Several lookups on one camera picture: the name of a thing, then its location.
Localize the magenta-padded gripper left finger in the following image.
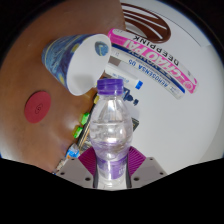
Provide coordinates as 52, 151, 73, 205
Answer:
54, 146, 101, 190

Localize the white and blue shuttlecock tube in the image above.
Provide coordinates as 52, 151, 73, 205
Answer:
109, 46, 186, 100

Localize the blue printed mug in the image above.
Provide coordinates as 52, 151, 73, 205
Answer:
41, 33, 113, 97

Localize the clear purple-capped water bottle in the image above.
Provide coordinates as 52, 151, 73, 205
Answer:
89, 78, 134, 189

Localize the blue tissue pack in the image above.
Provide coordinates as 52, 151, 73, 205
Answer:
64, 143, 81, 159

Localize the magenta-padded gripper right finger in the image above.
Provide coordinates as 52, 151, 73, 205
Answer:
124, 145, 168, 189

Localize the white blue-capped lotion bottle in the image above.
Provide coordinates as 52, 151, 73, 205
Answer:
103, 63, 144, 91

